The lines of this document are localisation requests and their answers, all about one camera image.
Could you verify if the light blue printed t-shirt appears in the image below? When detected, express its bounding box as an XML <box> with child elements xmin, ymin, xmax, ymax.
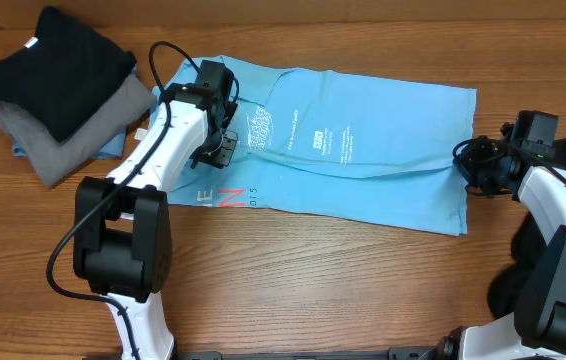
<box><xmin>135</xmin><ymin>54</ymin><xmax>478</xmax><ymax>237</ymax></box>

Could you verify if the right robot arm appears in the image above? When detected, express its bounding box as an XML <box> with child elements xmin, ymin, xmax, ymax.
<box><xmin>423</xmin><ymin>110</ymin><xmax>566</xmax><ymax>359</ymax></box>

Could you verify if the black garment at right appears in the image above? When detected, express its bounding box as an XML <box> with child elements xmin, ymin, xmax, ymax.
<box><xmin>487</xmin><ymin>138</ymin><xmax>566</xmax><ymax>319</ymax></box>

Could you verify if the folded blue shirt under stack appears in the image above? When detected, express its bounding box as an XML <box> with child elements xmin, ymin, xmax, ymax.
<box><xmin>12</xmin><ymin>131</ymin><xmax>126</xmax><ymax>159</ymax></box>

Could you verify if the folded grey shirt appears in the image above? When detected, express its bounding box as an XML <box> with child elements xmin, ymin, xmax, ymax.
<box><xmin>0</xmin><ymin>74</ymin><xmax>155</xmax><ymax>188</ymax></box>

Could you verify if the folded black shirt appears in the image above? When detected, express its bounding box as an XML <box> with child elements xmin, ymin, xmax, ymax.
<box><xmin>0</xmin><ymin>6</ymin><xmax>136</xmax><ymax>142</ymax></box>

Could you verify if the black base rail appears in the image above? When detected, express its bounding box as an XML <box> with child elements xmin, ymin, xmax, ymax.
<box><xmin>171</xmin><ymin>347</ymin><xmax>437</xmax><ymax>360</ymax></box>

